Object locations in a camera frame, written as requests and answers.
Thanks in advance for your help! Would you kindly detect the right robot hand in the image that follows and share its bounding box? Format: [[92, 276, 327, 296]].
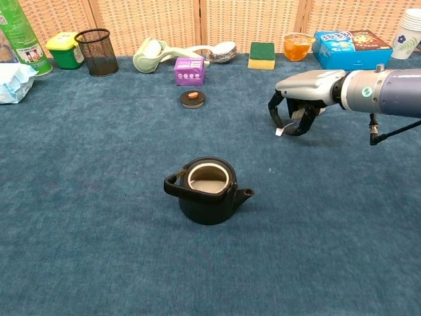
[[268, 69, 346, 137]]

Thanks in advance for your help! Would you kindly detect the pyramid tea bag with string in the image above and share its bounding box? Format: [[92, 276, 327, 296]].
[[274, 107, 322, 137]]

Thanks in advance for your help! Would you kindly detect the black teapot lid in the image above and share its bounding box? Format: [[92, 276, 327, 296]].
[[179, 90, 207, 110]]

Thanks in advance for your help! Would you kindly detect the black teapot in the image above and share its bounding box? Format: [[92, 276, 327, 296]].
[[163, 156, 256, 226]]

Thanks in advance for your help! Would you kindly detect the orange jelly cup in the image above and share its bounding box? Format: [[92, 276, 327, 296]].
[[283, 32, 315, 63]]

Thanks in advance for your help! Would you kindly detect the yellow green sponge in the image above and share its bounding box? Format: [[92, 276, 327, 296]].
[[247, 41, 276, 70]]

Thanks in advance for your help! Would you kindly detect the blue cookie box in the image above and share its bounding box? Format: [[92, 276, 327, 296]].
[[311, 30, 394, 72]]

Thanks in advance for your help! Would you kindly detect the white round dish brush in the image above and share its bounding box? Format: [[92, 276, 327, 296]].
[[184, 41, 238, 63]]

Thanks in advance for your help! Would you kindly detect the stack of paper cups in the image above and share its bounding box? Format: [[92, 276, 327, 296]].
[[390, 8, 421, 60]]

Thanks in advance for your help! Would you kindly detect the small purple box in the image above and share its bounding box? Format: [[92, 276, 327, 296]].
[[174, 57, 206, 87]]

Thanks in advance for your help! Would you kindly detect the wicker folding screen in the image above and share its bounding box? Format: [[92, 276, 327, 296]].
[[0, 0, 421, 59]]

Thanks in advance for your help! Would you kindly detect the black mesh pen holder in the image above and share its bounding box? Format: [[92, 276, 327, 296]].
[[74, 28, 120, 78]]

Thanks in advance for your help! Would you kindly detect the blue table cloth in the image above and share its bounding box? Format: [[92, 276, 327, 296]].
[[0, 52, 421, 316]]

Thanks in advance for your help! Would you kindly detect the green container yellow lid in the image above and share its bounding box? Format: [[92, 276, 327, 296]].
[[45, 32, 86, 70]]

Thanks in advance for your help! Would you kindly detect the green cylindrical can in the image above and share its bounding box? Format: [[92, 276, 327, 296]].
[[0, 0, 53, 77]]

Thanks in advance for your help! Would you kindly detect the wet wipes pack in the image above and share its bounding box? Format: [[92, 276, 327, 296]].
[[0, 63, 39, 105]]

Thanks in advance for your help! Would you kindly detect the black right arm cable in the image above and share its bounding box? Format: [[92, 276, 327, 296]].
[[368, 113, 421, 146]]

